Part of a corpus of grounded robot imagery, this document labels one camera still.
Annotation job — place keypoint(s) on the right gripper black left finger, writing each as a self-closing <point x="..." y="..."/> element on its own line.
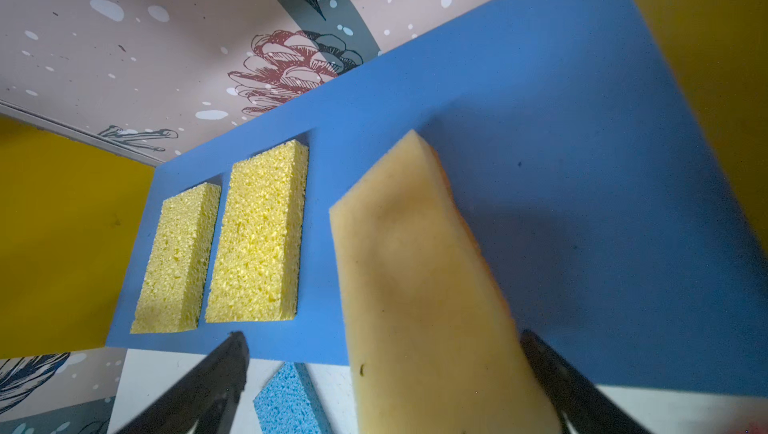
<point x="205" y="400"/>

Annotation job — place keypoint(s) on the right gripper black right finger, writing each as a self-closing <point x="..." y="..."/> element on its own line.
<point x="581" y="407"/>

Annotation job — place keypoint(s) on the blue sponge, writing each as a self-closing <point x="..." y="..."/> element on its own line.
<point x="289" y="403"/>

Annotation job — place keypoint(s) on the yellow cellulose sponge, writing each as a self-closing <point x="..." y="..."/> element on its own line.
<point x="256" y="270"/>

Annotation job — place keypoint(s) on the pale yellow sponge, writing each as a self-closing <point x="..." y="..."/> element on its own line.
<point x="432" y="345"/>

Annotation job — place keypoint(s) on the yellow wooden shelf unit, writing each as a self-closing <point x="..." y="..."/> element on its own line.
<point x="572" y="154"/>

